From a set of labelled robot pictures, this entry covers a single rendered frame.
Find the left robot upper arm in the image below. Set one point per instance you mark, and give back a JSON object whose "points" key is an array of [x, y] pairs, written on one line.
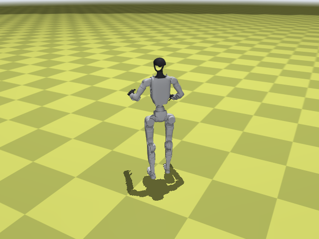
{"points": [[145, 83]]}

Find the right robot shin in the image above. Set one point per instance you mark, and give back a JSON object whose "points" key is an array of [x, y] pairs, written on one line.
{"points": [[168, 155]]}

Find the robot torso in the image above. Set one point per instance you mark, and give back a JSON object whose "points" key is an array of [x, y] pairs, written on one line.
{"points": [[160, 94]]}

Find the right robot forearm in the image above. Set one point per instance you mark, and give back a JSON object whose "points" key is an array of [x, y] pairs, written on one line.
{"points": [[174, 97]]}

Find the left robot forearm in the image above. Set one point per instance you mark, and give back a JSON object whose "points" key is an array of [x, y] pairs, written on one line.
{"points": [[132, 96]]}

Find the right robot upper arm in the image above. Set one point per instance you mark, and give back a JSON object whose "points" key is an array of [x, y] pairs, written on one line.
{"points": [[177, 87]]}

